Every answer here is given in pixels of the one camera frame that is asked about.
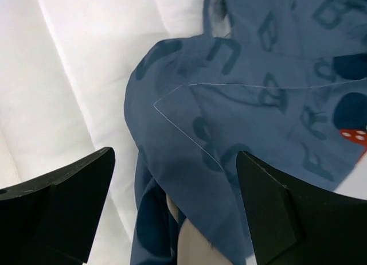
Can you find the white pillow yellow edge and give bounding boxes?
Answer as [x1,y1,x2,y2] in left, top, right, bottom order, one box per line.
[0,0,221,265]

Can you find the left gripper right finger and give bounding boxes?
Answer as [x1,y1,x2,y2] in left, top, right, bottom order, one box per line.
[236,151,366,265]

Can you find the blue cartoon print pillowcase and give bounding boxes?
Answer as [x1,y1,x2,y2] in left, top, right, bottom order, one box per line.
[124,0,366,264]

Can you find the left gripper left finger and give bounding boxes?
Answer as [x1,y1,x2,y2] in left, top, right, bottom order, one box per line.
[1,147,115,265]

